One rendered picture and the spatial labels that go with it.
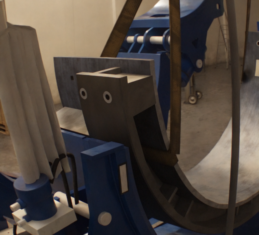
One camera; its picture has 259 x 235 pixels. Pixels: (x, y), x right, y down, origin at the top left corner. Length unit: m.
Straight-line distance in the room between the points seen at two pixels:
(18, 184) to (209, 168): 1.93
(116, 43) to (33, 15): 9.73
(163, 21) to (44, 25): 7.57
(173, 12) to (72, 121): 0.72
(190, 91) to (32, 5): 5.09
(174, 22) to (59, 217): 1.05
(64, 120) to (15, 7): 9.60
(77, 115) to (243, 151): 1.59
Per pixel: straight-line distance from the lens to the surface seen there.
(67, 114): 2.16
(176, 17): 2.03
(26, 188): 1.53
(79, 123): 2.01
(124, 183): 1.64
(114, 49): 2.26
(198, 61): 5.19
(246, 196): 2.72
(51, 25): 12.29
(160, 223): 3.84
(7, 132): 9.82
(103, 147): 1.58
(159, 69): 4.60
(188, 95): 11.40
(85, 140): 1.77
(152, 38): 4.92
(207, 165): 3.24
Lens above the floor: 2.61
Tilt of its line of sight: 13 degrees down
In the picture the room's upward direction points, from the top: 4 degrees counter-clockwise
